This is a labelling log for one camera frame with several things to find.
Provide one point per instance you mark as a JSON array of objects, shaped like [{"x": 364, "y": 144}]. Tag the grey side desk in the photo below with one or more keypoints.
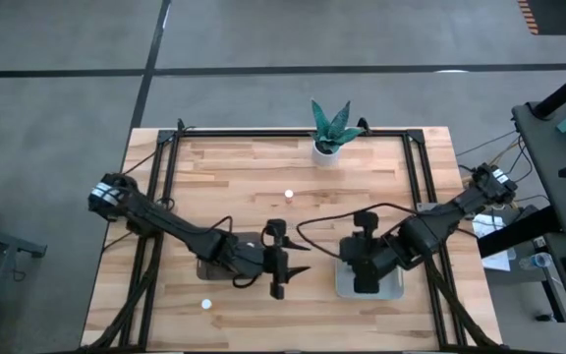
[{"x": 548, "y": 162}]

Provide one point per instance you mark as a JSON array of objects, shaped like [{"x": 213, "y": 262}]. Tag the white paper sheet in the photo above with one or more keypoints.
[{"x": 496, "y": 260}]

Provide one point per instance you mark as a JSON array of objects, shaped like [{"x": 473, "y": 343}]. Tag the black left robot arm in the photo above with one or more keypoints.
[{"x": 175, "y": 228}]

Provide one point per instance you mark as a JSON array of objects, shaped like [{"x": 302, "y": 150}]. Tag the small black desk foot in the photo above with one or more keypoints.
[{"x": 543, "y": 317}]

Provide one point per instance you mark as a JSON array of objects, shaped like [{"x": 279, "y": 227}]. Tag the green plant in white pot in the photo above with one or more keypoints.
[{"x": 325, "y": 156}]

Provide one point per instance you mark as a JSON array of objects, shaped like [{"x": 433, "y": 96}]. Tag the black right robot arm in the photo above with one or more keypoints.
[{"x": 440, "y": 221}]

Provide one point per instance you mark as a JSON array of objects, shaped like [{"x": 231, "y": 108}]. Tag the black stand beam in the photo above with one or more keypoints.
[{"x": 514, "y": 237}]

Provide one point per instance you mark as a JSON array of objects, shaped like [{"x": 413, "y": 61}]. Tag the white plastic bin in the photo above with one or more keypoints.
[{"x": 391, "y": 290}]

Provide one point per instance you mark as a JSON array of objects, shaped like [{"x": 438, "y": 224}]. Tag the grey metal stand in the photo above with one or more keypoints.
[{"x": 8, "y": 242}]

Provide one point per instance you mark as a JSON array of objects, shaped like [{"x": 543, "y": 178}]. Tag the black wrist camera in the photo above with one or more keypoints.
[
  {"x": 365, "y": 219},
  {"x": 276, "y": 228}
]

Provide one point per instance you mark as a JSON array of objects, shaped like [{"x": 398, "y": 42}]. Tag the clear water bottle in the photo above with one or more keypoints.
[{"x": 534, "y": 261}]

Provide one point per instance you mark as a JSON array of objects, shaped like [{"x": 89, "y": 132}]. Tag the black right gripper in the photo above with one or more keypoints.
[{"x": 369, "y": 255}]

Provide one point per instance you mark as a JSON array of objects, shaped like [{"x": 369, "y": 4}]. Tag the black slanted pole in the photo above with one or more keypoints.
[{"x": 565, "y": 91}]

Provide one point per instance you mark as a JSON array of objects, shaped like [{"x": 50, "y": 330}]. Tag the pink medicine bottle white cap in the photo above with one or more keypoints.
[{"x": 289, "y": 194}]

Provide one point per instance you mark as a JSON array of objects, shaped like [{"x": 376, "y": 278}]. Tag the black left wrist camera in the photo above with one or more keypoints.
[{"x": 276, "y": 228}]

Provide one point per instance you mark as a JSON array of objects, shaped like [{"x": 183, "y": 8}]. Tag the black frame bracket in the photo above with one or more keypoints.
[
  {"x": 181, "y": 125},
  {"x": 363, "y": 124}
]

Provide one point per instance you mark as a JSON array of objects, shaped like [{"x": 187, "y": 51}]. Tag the black mat orange striped edge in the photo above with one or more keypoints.
[{"x": 558, "y": 15}]

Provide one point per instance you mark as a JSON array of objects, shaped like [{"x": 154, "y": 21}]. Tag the dark transparent plastic bin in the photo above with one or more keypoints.
[{"x": 207, "y": 273}]

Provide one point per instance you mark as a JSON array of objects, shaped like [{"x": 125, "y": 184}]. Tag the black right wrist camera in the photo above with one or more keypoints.
[{"x": 365, "y": 219}]

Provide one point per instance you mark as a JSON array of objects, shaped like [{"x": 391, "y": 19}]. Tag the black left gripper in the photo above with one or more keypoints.
[{"x": 275, "y": 265}]

